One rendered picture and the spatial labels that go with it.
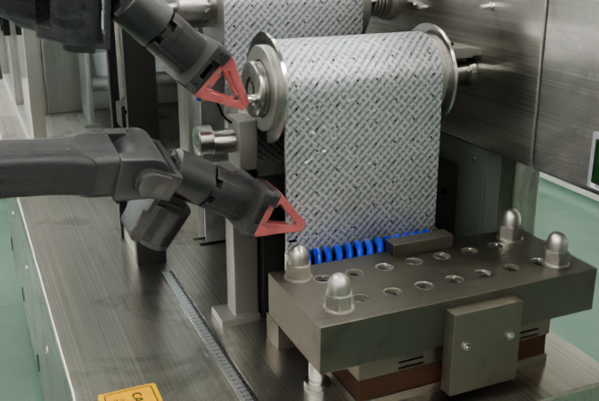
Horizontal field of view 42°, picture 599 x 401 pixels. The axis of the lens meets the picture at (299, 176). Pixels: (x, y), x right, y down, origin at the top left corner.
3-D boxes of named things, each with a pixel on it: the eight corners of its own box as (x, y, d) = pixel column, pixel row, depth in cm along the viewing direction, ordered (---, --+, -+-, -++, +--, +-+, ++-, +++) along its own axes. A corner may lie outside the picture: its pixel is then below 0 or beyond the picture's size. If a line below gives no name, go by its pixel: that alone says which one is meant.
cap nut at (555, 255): (535, 259, 104) (537, 228, 103) (556, 255, 106) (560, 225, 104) (553, 270, 101) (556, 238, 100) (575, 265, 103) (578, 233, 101)
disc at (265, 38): (245, 126, 113) (244, 23, 108) (249, 126, 113) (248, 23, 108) (284, 157, 100) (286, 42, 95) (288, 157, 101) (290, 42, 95)
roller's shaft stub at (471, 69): (420, 85, 117) (422, 56, 115) (459, 82, 119) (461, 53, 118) (437, 91, 113) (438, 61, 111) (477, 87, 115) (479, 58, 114)
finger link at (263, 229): (298, 255, 103) (239, 231, 99) (278, 236, 110) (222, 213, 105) (322, 209, 103) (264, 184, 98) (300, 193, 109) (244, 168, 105)
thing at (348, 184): (284, 264, 106) (284, 132, 101) (431, 237, 115) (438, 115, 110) (286, 265, 106) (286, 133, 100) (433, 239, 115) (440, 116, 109)
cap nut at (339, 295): (317, 304, 92) (318, 269, 91) (345, 298, 94) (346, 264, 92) (331, 317, 89) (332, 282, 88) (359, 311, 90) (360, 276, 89)
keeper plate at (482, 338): (439, 388, 97) (445, 308, 93) (505, 371, 101) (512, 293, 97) (451, 398, 95) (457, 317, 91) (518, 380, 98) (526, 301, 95)
